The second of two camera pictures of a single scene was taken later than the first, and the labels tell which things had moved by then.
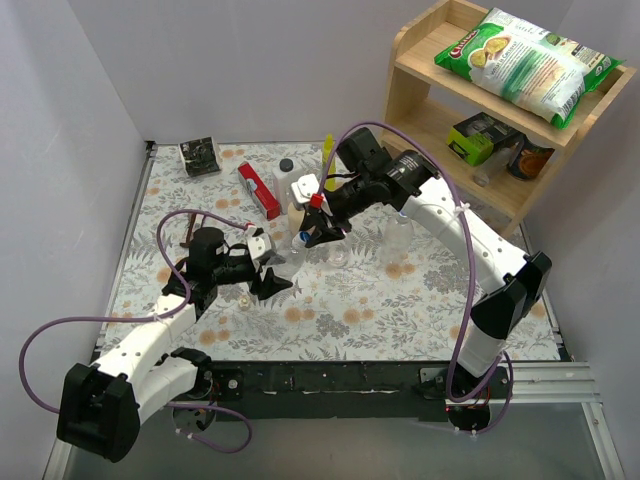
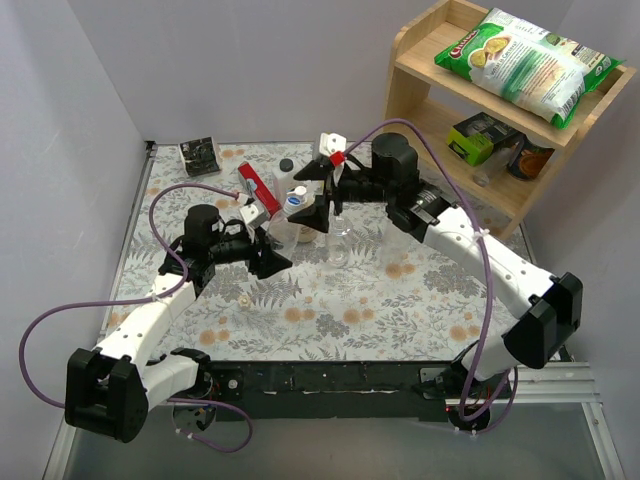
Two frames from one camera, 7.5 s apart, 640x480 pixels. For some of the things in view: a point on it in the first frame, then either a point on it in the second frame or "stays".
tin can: (530, 161) stays
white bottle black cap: (284, 175) stays
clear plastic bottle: (296, 255) → (284, 233)
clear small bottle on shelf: (493, 161) stays
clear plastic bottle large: (397, 240) stays
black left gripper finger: (262, 287) → (267, 263)
